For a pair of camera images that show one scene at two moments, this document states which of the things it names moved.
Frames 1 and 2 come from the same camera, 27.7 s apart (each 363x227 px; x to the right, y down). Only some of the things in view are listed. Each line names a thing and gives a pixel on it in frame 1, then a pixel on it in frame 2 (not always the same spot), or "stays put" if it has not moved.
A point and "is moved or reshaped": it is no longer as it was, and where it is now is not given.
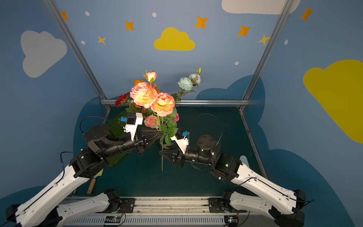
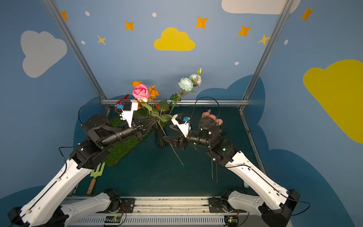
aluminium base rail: (165, 211) stays put
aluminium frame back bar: (194, 102) stays put
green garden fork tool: (92, 182) stays put
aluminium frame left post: (76, 48) stays put
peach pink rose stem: (151, 121) is moved or reshaped
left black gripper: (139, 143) to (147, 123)
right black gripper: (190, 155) to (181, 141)
